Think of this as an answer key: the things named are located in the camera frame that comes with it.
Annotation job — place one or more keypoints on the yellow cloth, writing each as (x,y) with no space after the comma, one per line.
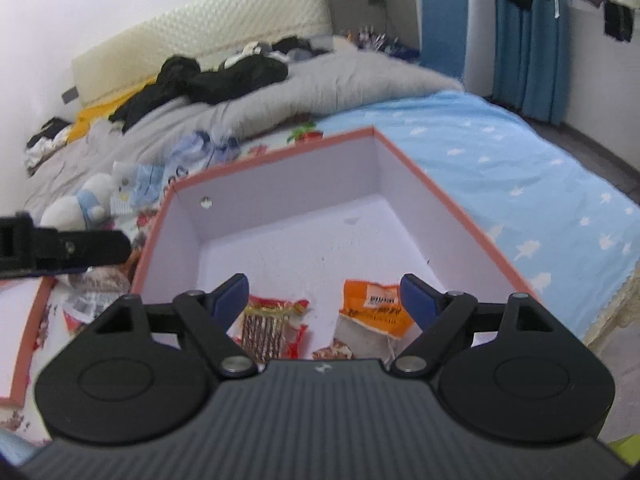
(100,110)

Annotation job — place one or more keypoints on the red snack packet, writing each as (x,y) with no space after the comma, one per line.
(272,330)

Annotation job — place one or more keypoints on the white blue plush toy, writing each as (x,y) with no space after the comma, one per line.
(70,207)

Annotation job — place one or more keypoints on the blue curtain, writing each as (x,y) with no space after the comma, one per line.
(535,60)

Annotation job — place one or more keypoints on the small brown snack packet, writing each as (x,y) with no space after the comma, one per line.
(334,351)

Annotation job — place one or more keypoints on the orange snack packet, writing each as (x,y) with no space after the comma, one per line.
(370,310)

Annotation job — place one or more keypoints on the blue padded board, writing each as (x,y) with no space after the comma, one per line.
(445,35)

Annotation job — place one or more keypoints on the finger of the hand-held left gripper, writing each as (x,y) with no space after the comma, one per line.
(75,250)

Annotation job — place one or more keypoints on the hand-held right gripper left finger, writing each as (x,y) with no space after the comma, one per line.
(232,297)

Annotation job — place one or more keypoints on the grey snack packet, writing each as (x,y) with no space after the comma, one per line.
(97,287)

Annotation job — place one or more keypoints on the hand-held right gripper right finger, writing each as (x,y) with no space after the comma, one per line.
(417,301)

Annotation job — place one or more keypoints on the pink cardboard box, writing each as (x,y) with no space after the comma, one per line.
(300,220)

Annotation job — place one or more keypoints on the blue plastic bag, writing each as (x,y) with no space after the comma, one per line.
(200,147)

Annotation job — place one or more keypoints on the floral bedsheet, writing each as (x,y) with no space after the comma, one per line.
(260,152)

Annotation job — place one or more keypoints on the colourful small things pile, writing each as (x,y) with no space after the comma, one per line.
(382,40)

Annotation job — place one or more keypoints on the hanging black garment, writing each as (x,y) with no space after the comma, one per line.
(619,22)

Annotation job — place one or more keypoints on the white blue crumpled packet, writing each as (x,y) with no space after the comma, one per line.
(137,182)

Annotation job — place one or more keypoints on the beige lace bed skirt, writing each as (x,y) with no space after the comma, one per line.
(615,305)

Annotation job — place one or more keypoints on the small black garment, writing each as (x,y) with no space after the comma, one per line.
(300,45)

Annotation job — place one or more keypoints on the grey wall socket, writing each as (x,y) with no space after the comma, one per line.
(70,94)

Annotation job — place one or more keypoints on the blue star bedsheet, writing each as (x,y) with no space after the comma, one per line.
(525,185)

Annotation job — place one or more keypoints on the black white clothes pile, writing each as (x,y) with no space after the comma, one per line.
(45,137)

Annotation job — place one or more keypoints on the grey blanket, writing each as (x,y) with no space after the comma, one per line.
(325,85)

